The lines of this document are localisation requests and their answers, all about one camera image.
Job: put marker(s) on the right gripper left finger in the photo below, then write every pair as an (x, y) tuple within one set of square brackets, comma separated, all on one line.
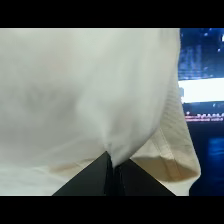
[(91, 180)]

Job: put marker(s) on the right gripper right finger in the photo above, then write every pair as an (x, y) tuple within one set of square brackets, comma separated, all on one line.
[(140, 181)]

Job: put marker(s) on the white shirt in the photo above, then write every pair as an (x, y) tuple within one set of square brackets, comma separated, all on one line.
[(76, 100)]

